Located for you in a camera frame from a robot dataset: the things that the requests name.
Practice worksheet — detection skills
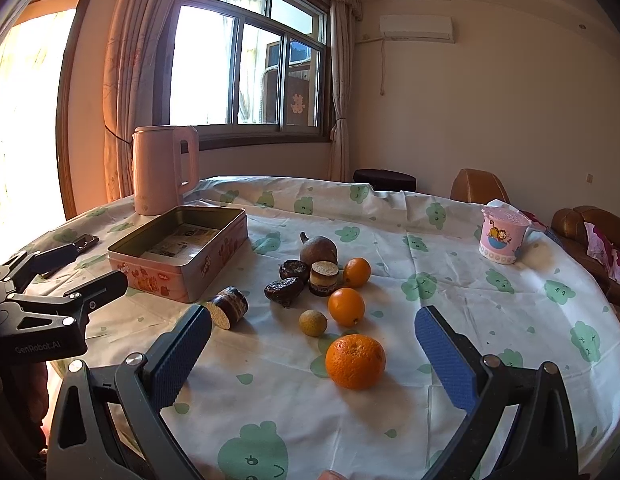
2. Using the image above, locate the chocolate-coated cake roll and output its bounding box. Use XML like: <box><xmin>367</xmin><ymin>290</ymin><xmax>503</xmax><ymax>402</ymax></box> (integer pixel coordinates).
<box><xmin>203</xmin><ymin>286</ymin><xmax>249</xmax><ymax>330</ymax></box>

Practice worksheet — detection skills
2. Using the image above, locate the large bumpy orange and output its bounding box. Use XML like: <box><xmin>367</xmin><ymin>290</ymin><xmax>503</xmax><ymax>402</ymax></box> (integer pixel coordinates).
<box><xmin>325</xmin><ymin>334</ymin><xmax>386</xmax><ymax>390</ymax></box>

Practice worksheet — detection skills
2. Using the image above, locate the smooth round orange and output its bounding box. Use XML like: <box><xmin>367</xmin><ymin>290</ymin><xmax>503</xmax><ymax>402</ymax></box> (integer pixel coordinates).
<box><xmin>327</xmin><ymin>287</ymin><xmax>365</xmax><ymax>328</ymax></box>

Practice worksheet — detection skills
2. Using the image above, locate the small orange kumquat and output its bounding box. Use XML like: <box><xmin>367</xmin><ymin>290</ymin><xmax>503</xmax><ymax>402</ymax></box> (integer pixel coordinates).
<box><xmin>342</xmin><ymin>258</ymin><xmax>372</xmax><ymax>288</ymax></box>

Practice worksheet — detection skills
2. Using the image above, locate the dark chocolate pastry front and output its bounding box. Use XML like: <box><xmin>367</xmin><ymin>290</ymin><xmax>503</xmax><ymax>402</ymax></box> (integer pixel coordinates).
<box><xmin>264</xmin><ymin>278</ymin><xmax>305</xmax><ymax>308</ymax></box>

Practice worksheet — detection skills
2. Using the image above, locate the yellow-brown longan fruit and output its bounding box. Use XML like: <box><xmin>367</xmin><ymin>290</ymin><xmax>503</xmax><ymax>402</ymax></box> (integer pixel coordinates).
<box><xmin>298</xmin><ymin>310</ymin><xmax>328</xmax><ymax>338</ymax></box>

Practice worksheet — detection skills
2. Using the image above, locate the layered cake slice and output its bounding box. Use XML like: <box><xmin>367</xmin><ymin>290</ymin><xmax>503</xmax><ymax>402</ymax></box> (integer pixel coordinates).
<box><xmin>309</xmin><ymin>261</ymin><xmax>339</xmax><ymax>297</ymax></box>

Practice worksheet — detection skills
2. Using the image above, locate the brown pear-shaped fruit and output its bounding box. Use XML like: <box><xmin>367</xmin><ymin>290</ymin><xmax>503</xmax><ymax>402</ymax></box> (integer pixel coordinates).
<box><xmin>299</xmin><ymin>232</ymin><xmax>338</xmax><ymax>266</ymax></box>

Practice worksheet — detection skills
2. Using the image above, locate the dark round chocolate pastry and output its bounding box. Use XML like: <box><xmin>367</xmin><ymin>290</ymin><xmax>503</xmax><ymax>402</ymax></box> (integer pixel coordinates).
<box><xmin>279</xmin><ymin>259</ymin><xmax>311</xmax><ymax>283</ymax></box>

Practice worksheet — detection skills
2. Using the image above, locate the right hand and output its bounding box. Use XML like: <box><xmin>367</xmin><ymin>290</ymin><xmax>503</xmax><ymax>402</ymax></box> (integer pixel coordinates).
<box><xmin>317</xmin><ymin>469</ymin><xmax>348</xmax><ymax>480</ymax></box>

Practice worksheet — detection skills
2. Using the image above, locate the black phone on table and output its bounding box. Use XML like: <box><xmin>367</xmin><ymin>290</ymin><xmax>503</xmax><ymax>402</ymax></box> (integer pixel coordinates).
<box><xmin>41</xmin><ymin>234</ymin><xmax>100</xmax><ymax>280</ymax></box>

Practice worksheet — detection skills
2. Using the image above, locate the pink rectangular tin box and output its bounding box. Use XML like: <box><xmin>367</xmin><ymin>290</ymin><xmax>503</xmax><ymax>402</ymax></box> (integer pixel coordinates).
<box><xmin>107</xmin><ymin>205</ymin><xmax>248</xmax><ymax>302</ymax></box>

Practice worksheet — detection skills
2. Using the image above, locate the printed paper in tin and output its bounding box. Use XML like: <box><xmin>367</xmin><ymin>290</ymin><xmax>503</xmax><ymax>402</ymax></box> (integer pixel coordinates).
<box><xmin>142</xmin><ymin>223</ymin><xmax>219</xmax><ymax>266</ymax></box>

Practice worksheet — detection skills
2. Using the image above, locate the white green-cloud tablecloth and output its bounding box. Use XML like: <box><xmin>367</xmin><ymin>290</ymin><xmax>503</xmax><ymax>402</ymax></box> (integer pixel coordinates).
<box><xmin>19</xmin><ymin>174</ymin><xmax>620</xmax><ymax>480</ymax></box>

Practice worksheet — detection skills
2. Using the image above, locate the pink electric kettle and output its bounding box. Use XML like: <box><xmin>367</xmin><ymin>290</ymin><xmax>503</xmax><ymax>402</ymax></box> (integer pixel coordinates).
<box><xmin>133</xmin><ymin>126</ymin><xmax>199</xmax><ymax>216</ymax></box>

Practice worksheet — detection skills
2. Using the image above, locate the pink cartoon mug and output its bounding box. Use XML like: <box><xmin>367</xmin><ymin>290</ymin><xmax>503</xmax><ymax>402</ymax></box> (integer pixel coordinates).
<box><xmin>479</xmin><ymin>206</ymin><xmax>531</xmax><ymax>264</ymax></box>

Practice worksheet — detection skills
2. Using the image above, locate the brown leather sofa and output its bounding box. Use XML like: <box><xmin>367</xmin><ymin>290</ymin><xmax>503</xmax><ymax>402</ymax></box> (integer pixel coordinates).
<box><xmin>552</xmin><ymin>206</ymin><xmax>620</xmax><ymax>308</ymax></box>

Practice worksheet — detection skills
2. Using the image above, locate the brown leather chair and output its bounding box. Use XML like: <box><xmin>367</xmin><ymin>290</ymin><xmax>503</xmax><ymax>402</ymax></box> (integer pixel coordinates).
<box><xmin>450</xmin><ymin>168</ymin><xmax>509</xmax><ymax>205</ymax></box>

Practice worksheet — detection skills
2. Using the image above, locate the pink floral cushion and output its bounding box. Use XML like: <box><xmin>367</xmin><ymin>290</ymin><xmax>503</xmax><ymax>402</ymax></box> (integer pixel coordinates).
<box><xmin>584</xmin><ymin>222</ymin><xmax>620</xmax><ymax>285</ymax></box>

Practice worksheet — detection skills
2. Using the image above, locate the black round stool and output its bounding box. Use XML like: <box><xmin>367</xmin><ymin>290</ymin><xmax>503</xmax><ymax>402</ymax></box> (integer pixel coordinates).
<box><xmin>352</xmin><ymin>168</ymin><xmax>417</xmax><ymax>192</ymax></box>

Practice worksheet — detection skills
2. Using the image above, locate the wooden-framed window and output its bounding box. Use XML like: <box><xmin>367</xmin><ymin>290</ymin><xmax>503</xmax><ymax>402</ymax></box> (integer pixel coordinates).
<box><xmin>153</xmin><ymin>0</ymin><xmax>334</xmax><ymax>150</ymax></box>

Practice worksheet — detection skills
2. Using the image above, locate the left pink curtain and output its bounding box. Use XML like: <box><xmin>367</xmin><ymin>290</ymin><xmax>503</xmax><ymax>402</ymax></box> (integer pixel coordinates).
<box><xmin>102</xmin><ymin>0</ymin><xmax>174</xmax><ymax>202</ymax></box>

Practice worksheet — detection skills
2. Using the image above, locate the pink curtain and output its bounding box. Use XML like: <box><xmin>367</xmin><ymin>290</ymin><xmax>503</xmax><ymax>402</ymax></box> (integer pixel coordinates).
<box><xmin>328</xmin><ymin>0</ymin><xmax>363</xmax><ymax>182</ymax></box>
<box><xmin>102</xmin><ymin>0</ymin><xmax>174</xmax><ymax>202</ymax></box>

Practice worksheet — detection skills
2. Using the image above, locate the right pink curtain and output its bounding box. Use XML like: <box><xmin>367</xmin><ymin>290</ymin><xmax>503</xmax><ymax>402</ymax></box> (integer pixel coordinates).
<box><xmin>328</xmin><ymin>0</ymin><xmax>363</xmax><ymax>182</ymax></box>

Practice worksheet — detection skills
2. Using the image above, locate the white wall air conditioner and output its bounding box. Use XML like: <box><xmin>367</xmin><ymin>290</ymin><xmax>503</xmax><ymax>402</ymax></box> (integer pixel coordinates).
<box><xmin>379</xmin><ymin>14</ymin><xmax>455</xmax><ymax>44</ymax></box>

